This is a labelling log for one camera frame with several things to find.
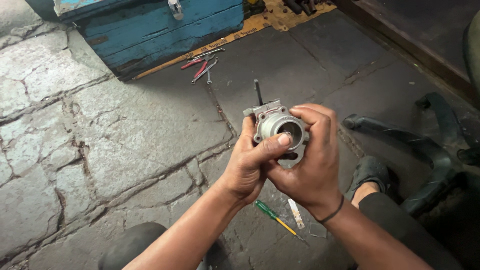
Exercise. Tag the person's right hand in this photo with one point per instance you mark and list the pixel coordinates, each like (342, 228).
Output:
(313, 165)

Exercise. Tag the person's left hand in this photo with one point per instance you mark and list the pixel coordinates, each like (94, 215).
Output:
(245, 170)

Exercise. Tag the grey metal carburetor body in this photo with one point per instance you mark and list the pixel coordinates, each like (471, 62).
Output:
(275, 123)

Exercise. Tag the white hacksaw blade piece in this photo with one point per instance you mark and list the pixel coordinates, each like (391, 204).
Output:
(296, 213)

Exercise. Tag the black wrist band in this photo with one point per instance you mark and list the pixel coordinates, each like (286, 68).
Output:
(332, 213)

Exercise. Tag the person's foot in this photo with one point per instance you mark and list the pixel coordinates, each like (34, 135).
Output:
(363, 192)

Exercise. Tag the black rubber sandal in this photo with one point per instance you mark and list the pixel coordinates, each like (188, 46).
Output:
(369, 174)

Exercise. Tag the small clear plastic piece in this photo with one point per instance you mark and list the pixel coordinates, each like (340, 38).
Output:
(318, 230)

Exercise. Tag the silver combination wrench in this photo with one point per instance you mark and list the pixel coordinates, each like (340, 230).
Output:
(206, 53)
(204, 71)

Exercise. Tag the black office chair base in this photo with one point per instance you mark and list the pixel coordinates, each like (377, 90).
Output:
(420, 150)

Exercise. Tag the brown cardboard sheet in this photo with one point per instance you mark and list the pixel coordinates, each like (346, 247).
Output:
(243, 28)

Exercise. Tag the dark metal parts heap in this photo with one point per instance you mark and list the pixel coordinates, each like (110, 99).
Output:
(303, 5)

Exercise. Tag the blue wooden toolbox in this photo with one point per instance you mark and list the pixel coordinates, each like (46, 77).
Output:
(150, 30)

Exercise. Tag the silver toolbox latch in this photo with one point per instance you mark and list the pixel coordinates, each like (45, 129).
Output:
(175, 8)

